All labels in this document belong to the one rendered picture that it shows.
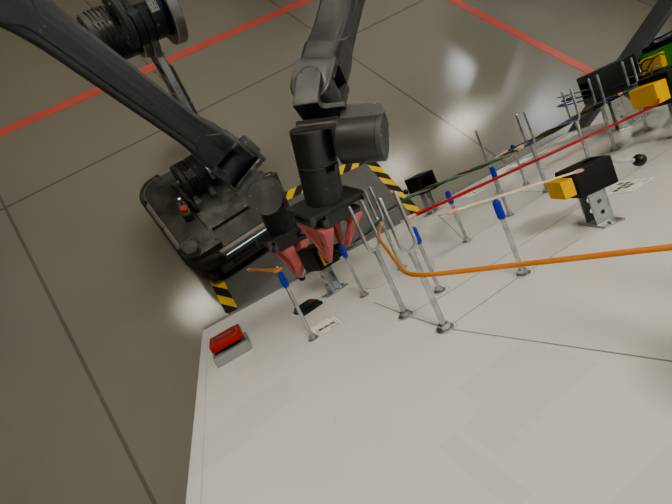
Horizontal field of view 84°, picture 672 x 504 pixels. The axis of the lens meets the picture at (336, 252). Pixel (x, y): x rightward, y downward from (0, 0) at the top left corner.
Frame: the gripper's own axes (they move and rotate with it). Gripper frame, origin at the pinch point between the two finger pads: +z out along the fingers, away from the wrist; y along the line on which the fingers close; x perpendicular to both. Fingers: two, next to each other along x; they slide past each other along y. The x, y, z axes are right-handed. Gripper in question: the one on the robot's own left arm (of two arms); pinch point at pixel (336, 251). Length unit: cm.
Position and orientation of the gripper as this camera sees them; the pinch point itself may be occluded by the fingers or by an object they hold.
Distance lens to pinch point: 59.2
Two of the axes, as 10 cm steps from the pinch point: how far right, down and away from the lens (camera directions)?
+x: -6.5, -2.9, 7.0
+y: 7.4, -4.5, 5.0
